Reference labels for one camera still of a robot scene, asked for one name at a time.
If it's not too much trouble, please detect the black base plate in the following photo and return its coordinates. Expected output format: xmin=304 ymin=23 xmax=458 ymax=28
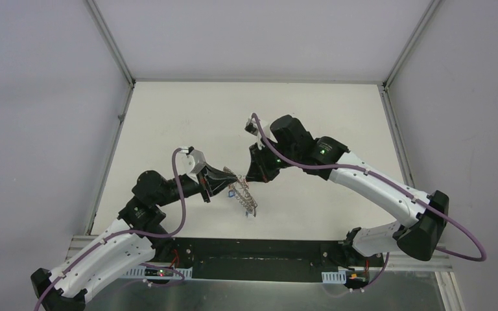
xmin=151 ymin=238 xmax=384 ymax=283

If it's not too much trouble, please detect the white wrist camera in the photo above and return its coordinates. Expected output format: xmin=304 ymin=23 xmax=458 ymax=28
xmin=244 ymin=117 xmax=271 ymax=150
xmin=180 ymin=147 xmax=207 ymax=183

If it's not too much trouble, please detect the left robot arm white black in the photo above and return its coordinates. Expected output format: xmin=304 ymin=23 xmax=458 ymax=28
xmin=30 ymin=165 xmax=237 ymax=310

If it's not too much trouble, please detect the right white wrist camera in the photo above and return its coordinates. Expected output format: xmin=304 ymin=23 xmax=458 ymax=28
xmin=244 ymin=117 xmax=271 ymax=150

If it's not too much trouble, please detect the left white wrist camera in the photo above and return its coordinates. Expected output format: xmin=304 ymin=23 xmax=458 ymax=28
xmin=180 ymin=147 xmax=207 ymax=183

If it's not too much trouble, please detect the left electronics board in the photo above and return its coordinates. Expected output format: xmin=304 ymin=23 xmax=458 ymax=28
xmin=145 ymin=267 xmax=174 ymax=277

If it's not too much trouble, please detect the electronics board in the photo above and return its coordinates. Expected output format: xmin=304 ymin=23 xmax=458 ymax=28
xmin=346 ymin=271 xmax=369 ymax=286
xmin=145 ymin=267 xmax=174 ymax=277

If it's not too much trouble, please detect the right electronics board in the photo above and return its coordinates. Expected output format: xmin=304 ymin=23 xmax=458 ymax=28
xmin=346 ymin=271 xmax=369 ymax=286

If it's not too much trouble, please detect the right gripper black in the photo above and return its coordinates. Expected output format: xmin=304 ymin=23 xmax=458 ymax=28
xmin=246 ymin=138 xmax=299 ymax=183

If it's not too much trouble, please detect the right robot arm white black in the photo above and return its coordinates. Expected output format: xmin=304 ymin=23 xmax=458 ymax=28
xmin=245 ymin=115 xmax=449 ymax=266

